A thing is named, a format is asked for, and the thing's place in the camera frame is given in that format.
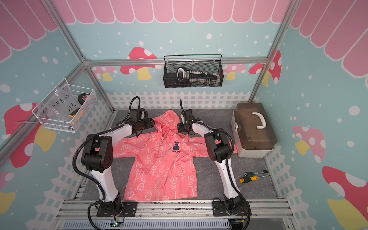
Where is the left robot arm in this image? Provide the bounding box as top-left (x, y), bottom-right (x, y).
top-left (72, 108), bottom-right (155, 215)

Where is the black tape roll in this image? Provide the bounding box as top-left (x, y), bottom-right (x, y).
top-left (78, 93), bottom-right (90, 105)

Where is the green circuit board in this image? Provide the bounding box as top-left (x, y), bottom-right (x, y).
top-left (110, 220), bottom-right (124, 228)

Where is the socket wrench set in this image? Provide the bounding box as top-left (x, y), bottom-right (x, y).
top-left (176, 68), bottom-right (221, 85)

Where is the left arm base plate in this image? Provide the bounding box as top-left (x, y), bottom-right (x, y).
top-left (96, 201), bottom-right (138, 218)

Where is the white wire basket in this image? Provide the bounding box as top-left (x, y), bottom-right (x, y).
top-left (32, 79), bottom-right (97, 133)

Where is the brown lidded toolbox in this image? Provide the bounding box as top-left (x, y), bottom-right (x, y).
top-left (231, 103), bottom-right (278, 158)

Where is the pink patterned kids jacket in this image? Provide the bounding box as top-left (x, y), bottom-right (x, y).
top-left (112, 109), bottom-right (238, 202)

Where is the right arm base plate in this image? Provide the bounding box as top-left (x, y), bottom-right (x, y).
top-left (212, 200), bottom-right (252, 217)

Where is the black wire mesh basket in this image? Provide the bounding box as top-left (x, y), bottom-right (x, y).
top-left (163, 54), bottom-right (224, 88)

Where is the clear plastic labelled bag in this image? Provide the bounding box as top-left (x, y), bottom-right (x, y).
top-left (39, 85), bottom-right (81, 122)

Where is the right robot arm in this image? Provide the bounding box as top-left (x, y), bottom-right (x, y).
top-left (177, 109), bottom-right (251, 219)

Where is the yellow black screwdriver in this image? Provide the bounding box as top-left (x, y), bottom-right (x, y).
top-left (239, 175), bottom-right (268, 184)

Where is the yellow tool in basket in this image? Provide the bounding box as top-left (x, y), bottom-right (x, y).
top-left (69, 108), bottom-right (80, 117)

